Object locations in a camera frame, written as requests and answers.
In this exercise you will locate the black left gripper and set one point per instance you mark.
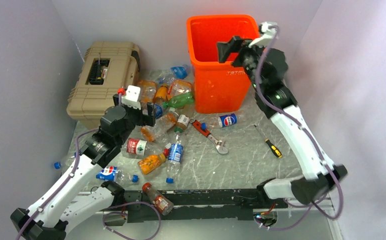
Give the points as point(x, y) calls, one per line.
point(146, 119)

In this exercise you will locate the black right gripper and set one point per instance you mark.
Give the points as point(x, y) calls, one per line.
point(235, 45)

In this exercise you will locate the red label bottle red cap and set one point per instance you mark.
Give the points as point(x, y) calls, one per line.
point(136, 148)

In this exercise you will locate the brown tea bottle green cap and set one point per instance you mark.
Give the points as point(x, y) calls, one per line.
point(184, 118)

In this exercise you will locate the green plastic bottle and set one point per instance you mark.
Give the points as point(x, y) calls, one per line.
point(179, 101)

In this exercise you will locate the blue label water bottle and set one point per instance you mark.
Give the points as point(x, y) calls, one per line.
point(174, 159)

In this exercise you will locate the pepsi bottle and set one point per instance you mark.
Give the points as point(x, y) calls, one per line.
point(225, 120)
point(117, 175)

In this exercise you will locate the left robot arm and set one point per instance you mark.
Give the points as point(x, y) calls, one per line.
point(54, 215)

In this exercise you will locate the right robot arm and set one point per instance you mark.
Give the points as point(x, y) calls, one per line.
point(265, 67)

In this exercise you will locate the orange plastic bin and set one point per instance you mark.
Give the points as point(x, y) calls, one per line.
point(218, 87)

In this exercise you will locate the blue label crushed bottle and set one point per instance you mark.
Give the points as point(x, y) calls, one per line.
point(159, 110)

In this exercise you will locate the clear bottle orange label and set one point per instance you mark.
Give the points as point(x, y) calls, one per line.
point(162, 125)

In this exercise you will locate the small orange juice bottle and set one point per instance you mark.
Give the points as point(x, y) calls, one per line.
point(161, 94)

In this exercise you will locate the large orange label bottle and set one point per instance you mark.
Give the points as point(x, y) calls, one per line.
point(148, 91)

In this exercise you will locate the crushed orange label bottle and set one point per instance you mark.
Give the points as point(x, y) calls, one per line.
point(178, 87)

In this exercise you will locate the orange bottle yellow cap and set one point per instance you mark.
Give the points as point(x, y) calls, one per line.
point(150, 163)

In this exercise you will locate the clear bottle blue label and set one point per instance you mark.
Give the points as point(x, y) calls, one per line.
point(174, 73)

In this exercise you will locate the tan plastic toolbox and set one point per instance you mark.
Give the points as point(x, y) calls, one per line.
point(108, 66)

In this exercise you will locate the red adjustable wrench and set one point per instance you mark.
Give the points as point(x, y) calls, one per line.
point(201, 127)

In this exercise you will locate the clear bottle blue cap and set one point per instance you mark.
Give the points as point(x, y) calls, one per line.
point(65, 162)

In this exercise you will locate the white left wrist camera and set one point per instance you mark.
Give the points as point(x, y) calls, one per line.
point(129, 97)

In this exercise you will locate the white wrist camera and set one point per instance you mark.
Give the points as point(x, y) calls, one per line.
point(129, 97)
point(268, 32)

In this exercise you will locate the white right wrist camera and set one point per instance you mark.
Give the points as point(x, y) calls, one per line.
point(268, 32)

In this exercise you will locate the red cap bottle on rail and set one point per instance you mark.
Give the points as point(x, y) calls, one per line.
point(160, 202)

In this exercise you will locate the yellow handle screwdriver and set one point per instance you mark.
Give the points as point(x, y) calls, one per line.
point(275, 151)

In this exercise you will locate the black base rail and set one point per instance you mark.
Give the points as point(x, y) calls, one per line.
point(194, 204)

